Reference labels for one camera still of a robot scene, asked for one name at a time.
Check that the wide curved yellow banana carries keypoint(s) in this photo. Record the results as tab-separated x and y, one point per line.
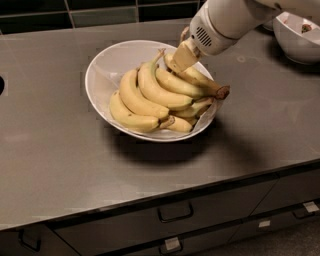
135	101

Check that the black drawer handle middle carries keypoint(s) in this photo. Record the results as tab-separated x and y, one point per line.
175	212

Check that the partly hidden right banana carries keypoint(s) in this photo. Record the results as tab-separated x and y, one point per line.
196	109

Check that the right lower drawer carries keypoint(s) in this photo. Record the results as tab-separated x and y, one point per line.
280	219

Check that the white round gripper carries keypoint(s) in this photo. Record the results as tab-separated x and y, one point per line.
201	35

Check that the white label lower drawer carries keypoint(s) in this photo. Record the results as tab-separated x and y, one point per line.
172	244

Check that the lower middle drawer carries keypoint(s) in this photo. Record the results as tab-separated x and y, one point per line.
191	242

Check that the left cabinet drawer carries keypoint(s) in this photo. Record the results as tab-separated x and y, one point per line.
51	244

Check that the black left drawer handle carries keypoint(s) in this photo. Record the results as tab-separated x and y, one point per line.
29	242

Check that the upper middle drawer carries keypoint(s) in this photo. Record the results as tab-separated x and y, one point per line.
109	233

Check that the black drawer handle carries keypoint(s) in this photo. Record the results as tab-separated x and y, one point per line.
29	242
175	212

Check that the large white bowl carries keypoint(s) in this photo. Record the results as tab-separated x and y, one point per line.
110	63

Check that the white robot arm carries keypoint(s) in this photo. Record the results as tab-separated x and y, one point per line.
253	13

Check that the small front right banana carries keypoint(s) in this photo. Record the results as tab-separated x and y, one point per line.
180	125

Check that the white bowl right rear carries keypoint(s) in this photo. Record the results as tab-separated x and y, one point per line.
298	37

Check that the white label right drawer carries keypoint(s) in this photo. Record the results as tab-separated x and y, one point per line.
311	207

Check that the right upper drawer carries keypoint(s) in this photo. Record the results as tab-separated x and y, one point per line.
291	190

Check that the white label drawer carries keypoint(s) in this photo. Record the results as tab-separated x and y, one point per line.
311	207
172	244

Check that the small white label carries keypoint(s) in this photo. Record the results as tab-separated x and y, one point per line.
265	223

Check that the white bowl far rear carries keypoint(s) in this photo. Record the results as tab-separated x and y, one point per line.
268	25

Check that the rear upright banana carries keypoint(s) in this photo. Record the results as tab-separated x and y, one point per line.
184	34

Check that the long curved middle banana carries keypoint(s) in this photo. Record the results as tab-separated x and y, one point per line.
151	89

